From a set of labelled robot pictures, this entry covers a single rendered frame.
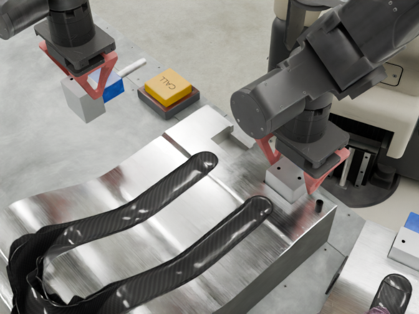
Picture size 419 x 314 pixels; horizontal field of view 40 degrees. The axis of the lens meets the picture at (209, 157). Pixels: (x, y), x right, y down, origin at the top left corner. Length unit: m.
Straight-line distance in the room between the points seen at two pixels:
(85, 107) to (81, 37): 0.12
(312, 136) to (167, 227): 0.22
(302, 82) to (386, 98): 0.49
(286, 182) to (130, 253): 0.22
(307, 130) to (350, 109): 0.40
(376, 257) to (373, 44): 0.34
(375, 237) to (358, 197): 0.78
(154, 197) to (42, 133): 0.29
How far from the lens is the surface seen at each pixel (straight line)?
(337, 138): 0.70
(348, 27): 0.55
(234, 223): 0.76
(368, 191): 1.60
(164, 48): 2.40
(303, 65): 0.60
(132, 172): 0.81
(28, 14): 0.69
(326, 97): 0.65
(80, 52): 0.76
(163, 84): 1.00
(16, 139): 1.01
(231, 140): 0.87
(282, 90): 0.58
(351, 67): 0.57
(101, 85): 0.82
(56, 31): 0.76
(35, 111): 1.05
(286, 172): 0.77
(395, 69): 1.04
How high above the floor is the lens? 1.51
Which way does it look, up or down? 50 degrees down
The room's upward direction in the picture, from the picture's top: straight up
